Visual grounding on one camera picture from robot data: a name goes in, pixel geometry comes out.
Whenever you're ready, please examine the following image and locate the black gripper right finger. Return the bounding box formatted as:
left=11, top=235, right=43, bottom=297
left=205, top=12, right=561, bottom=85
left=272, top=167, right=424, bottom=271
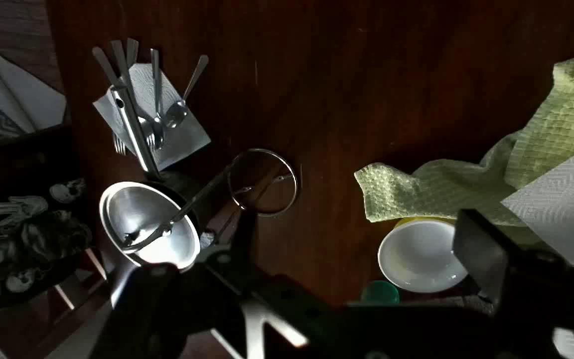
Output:
left=452, top=207, right=574, bottom=359

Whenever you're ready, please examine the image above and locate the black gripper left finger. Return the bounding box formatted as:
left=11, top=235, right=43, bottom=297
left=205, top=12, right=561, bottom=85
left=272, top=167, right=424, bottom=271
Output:
left=89, top=261, right=191, bottom=359

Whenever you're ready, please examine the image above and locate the dark wooden chair with jacket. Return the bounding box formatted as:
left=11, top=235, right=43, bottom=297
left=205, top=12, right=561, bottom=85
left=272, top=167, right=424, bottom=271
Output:
left=0, top=245, right=113, bottom=359

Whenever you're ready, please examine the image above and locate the white paper towel roll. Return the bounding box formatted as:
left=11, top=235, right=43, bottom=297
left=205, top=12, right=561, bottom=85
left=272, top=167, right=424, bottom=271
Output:
left=502, top=135, right=574, bottom=267

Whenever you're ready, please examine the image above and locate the white bowl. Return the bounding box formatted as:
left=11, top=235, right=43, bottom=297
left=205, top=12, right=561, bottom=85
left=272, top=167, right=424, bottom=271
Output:
left=374, top=217, right=470, bottom=295

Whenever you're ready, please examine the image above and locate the black and white jacket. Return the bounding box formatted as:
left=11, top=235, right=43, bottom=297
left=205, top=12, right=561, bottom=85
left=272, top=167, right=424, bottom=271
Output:
left=0, top=125, right=97, bottom=307

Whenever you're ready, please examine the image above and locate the white napkin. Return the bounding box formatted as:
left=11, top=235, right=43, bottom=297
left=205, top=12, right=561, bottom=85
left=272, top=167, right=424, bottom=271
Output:
left=91, top=61, right=213, bottom=173

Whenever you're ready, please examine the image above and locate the silver table knife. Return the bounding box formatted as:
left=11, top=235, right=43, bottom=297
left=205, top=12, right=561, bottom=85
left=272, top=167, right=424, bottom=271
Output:
left=107, top=81, right=163, bottom=175

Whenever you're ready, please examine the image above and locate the light green cloth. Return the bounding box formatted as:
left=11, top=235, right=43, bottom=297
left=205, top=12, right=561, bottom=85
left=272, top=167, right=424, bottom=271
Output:
left=352, top=50, right=574, bottom=247

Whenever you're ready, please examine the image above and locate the silver cutlery piece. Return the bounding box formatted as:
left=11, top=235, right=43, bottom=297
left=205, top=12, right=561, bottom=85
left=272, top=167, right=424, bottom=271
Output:
left=147, top=46, right=167, bottom=145
left=125, top=36, right=141, bottom=67
left=165, top=54, right=211, bottom=131
left=109, top=38, right=131, bottom=77
left=89, top=46, right=121, bottom=87

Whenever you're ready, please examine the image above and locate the round metal wire ring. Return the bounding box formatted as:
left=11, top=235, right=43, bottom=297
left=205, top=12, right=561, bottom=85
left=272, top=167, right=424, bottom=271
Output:
left=225, top=145, right=300, bottom=217

